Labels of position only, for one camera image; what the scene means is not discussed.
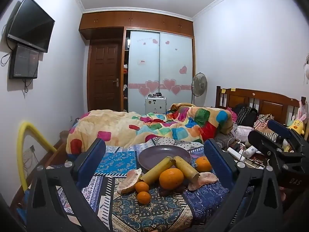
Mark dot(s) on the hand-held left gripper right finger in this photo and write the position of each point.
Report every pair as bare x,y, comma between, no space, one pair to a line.
217,160

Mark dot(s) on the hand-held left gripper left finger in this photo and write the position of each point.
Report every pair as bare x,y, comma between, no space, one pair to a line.
93,160

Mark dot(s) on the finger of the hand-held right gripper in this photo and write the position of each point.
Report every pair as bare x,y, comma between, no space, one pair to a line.
280,128
263,141

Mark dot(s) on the orange with sticker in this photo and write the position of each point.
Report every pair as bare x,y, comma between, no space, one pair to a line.
204,164

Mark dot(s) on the peeled pomelo segment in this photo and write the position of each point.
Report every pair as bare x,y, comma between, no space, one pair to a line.
201,182

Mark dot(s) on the yellow sugarcane piece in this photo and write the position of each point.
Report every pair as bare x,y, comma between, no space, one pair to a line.
157,171
187,168

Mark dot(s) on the pomelo segment with rind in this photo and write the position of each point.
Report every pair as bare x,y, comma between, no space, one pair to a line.
128,182

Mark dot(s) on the large orange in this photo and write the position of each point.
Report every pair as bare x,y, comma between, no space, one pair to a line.
171,178

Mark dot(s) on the small tangerine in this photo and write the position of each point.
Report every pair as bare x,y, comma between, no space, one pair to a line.
143,197
142,187

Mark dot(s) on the purple plate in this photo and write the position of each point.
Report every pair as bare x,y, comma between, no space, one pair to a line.
157,156

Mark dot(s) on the dark red grape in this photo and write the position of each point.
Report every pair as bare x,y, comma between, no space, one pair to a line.
164,192

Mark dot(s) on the yellow chick plush toy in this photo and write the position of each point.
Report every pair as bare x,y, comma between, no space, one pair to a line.
296,127

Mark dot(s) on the white hair dryer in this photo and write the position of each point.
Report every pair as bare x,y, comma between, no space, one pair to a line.
248,152

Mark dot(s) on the striped cloth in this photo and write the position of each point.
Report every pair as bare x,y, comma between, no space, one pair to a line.
263,122

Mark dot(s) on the pink pillow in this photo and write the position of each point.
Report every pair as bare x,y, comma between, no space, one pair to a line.
243,133

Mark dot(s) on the wooden headboard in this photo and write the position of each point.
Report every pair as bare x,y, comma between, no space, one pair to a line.
270,105

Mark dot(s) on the black backpack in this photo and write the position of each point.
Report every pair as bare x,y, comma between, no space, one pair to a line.
247,116

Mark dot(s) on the colourful checked blanket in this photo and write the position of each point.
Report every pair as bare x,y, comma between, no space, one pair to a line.
108,125

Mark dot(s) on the yellow foam tube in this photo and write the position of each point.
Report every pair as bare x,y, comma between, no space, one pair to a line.
20,154

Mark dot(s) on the standing fan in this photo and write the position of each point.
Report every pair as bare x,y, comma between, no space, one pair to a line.
199,85

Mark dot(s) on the brown wooden door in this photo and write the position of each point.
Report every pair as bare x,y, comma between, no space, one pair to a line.
103,75

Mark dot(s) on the wooden wardrobe with sliding doors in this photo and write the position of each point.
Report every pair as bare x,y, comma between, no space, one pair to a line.
144,19

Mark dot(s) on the white wall socket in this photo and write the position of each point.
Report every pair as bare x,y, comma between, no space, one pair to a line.
29,152

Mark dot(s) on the small black wall monitor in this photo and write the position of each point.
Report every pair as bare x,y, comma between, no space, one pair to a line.
24,61

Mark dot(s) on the wall-mounted black television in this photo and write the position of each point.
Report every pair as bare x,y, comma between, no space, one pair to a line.
31,24

